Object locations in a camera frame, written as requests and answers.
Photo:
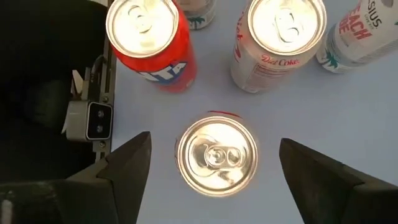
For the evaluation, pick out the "silver Diet Coke can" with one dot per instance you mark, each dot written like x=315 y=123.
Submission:
x=217 y=155
x=267 y=71

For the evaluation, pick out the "blue table mat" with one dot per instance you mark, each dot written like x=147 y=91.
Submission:
x=311 y=124

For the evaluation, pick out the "red Fanta strawberry can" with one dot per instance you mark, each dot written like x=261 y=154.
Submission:
x=161 y=62

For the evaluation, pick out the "white Celsius peach can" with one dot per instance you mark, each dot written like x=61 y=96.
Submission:
x=357 y=37
x=199 y=15

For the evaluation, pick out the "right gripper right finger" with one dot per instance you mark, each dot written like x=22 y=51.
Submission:
x=342 y=202

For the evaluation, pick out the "white table-level camera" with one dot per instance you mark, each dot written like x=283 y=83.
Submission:
x=93 y=119

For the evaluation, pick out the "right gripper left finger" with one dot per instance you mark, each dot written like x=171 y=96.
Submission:
x=93 y=199

